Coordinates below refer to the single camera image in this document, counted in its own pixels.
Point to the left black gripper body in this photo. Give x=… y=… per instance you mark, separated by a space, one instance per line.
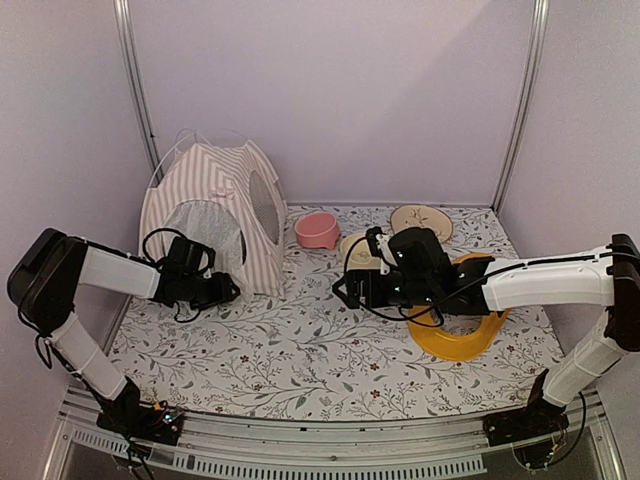
x=200 y=295

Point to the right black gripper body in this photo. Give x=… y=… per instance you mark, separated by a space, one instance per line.
x=413 y=291

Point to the cream pet bowl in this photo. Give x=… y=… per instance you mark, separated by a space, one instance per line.
x=356 y=255

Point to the yellow bowl stand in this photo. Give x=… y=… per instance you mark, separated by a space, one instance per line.
x=461 y=348

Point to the pink pet bowl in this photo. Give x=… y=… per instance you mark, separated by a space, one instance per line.
x=318 y=230

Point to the pink striped pet tent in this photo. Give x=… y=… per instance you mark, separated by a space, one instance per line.
x=229 y=199

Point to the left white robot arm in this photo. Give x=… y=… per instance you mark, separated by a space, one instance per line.
x=44 y=284

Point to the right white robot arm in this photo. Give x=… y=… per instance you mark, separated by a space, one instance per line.
x=603 y=280

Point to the beige bowl behind cushion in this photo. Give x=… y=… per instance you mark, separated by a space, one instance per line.
x=422 y=216

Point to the floral table mat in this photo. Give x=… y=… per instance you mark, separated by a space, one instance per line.
x=305 y=356

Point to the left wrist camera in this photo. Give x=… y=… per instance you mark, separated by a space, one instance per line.
x=209 y=261

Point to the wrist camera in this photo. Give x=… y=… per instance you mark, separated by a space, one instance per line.
x=209 y=261
x=378 y=244

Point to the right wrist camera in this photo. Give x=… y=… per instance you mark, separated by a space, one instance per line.
x=378 y=244

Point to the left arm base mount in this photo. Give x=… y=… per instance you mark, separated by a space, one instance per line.
x=131 y=418

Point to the front aluminium rail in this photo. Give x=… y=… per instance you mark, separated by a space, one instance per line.
x=225 y=447

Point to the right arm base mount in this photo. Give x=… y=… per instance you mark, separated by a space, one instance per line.
x=538 y=417

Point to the right aluminium frame post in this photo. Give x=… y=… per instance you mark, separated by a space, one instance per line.
x=531 y=68

